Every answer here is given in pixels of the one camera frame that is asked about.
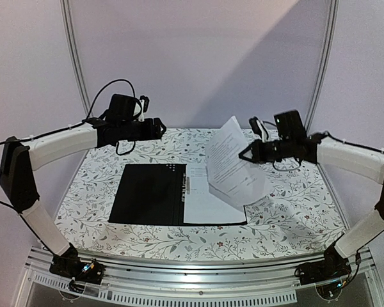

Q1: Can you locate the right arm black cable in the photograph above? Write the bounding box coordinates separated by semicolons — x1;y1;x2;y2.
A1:
271;130;384;173

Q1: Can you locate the aluminium frame post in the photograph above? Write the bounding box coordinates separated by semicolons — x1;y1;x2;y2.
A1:
305;0;339;132
60;0;93;118

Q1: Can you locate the floral patterned tablecloth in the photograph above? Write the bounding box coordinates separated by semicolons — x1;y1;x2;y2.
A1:
55;129;348;261

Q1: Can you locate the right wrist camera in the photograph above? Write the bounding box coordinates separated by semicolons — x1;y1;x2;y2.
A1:
248;110;307;142

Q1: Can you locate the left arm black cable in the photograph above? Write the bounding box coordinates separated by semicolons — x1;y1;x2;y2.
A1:
0;79;138;209

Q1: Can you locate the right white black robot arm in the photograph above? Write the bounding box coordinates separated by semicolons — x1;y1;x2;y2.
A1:
239;132;384;288

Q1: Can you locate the left aluminium frame post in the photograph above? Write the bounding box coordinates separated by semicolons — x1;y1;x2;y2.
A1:
60;0;93;118

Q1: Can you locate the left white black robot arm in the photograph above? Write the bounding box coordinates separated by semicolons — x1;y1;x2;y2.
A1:
0;118;166;285

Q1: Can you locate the white text paper sheet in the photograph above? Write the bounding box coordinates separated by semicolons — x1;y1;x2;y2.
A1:
183;164;246;226

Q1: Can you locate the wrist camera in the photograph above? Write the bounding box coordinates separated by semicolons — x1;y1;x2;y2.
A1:
106;94;150;125
248;110;307;142

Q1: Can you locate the black clip folder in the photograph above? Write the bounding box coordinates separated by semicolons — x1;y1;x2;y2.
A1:
108;162;248;226

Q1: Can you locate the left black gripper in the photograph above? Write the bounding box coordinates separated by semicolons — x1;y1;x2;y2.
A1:
120;118;167;142

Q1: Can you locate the perforated white cable tray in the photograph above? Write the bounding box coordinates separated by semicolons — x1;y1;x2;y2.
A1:
26;273;298;306

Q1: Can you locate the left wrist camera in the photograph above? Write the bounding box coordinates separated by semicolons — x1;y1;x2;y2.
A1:
106;94;150;125

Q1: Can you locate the silver folder clip mechanism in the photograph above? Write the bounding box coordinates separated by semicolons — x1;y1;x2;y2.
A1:
181;173;191;203

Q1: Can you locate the aluminium mounting rail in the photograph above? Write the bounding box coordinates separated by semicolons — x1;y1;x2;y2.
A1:
24;246;376;288

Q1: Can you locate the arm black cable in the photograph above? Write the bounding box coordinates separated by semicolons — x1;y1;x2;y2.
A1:
0;79;138;209
271;130;384;173

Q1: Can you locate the right aluminium frame post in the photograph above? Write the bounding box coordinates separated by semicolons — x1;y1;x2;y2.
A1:
305;0;339;132

